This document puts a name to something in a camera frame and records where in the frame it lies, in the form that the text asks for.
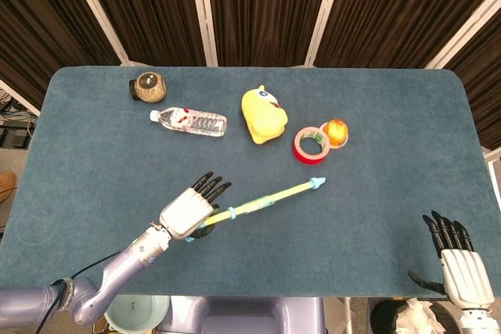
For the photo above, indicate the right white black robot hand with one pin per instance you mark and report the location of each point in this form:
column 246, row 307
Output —
column 466, row 275

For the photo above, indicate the orange jelly cup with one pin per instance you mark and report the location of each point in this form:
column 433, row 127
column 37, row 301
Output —
column 336, row 131

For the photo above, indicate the yellow-teal toy water pump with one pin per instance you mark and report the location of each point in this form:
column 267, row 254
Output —
column 270, row 199

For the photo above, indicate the lavender robot torso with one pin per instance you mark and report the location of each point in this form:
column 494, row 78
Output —
column 254, row 314

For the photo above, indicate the white metal partition post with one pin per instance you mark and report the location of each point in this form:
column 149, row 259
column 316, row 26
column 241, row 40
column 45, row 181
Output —
column 466, row 29
column 325, row 13
column 203, row 13
column 98, row 11
column 493, row 154
column 17, row 97

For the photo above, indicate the blue table cloth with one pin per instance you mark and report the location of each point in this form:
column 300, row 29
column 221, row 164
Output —
column 313, row 240

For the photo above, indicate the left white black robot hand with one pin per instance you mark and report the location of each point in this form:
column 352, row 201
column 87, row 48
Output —
column 184, row 212

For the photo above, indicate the left lavender robot arm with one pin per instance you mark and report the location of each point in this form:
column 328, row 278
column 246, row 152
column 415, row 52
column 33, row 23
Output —
column 117, row 267

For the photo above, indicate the clear plastic water bottle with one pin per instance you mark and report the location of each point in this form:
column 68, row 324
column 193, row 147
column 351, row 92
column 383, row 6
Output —
column 195, row 123

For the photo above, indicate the right lavender robot arm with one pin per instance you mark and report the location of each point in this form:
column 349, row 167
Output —
column 477, row 322

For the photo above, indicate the yellow plush toy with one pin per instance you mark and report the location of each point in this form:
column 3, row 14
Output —
column 262, row 115

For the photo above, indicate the round glass spice jar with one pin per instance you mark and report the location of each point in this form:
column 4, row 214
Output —
column 148, row 87

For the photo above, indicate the white crumpled paper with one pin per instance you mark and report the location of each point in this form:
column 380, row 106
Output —
column 417, row 316

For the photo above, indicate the red tape roll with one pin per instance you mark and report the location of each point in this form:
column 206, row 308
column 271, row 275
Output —
column 309, row 146

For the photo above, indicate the dark brown curtain panel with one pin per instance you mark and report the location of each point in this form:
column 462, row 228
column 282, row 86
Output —
column 485, row 83
column 399, row 9
column 266, row 9
column 148, row 9
column 39, row 25

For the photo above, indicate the white metal table leg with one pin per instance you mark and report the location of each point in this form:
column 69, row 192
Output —
column 348, row 316

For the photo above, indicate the black equipment box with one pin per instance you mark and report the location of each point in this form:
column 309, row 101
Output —
column 15, row 136

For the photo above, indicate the light blue plastic basin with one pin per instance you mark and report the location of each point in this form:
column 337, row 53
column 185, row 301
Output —
column 137, row 312

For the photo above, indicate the black trash bin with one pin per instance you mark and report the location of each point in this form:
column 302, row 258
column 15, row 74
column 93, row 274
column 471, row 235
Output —
column 385, row 316

